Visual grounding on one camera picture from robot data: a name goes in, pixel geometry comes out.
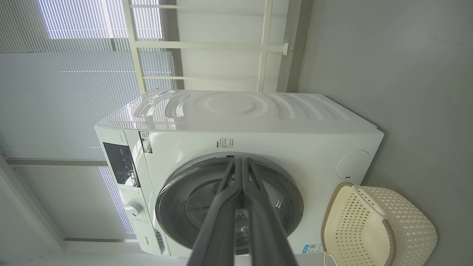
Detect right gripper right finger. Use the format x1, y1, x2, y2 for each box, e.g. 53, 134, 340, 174
244, 158, 298, 266

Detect cream perforated laundry basket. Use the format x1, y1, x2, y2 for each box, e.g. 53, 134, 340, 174
321, 182, 438, 266

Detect white metal railing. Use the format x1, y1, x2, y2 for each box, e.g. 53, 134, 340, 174
122, 0, 289, 93

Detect black washer display panel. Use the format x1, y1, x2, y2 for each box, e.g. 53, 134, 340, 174
103, 142, 140, 188

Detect dark rectangular washer sticker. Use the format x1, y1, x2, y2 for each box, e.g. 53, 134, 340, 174
140, 131, 153, 154

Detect black round glass washer door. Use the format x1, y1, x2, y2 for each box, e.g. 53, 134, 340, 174
155, 152, 304, 256

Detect white washer control knob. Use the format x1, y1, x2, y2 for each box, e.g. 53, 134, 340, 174
124, 201, 143, 217

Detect round white filter cover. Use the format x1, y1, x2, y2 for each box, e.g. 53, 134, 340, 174
336, 150, 371, 180

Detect white front-load washing machine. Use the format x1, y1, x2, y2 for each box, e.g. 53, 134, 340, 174
94, 90, 385, 257

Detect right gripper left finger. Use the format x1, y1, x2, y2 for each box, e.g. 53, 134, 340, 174
187, 157, 244, 266

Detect white window blinds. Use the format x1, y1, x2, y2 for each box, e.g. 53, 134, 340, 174
0, 0, 176, 241

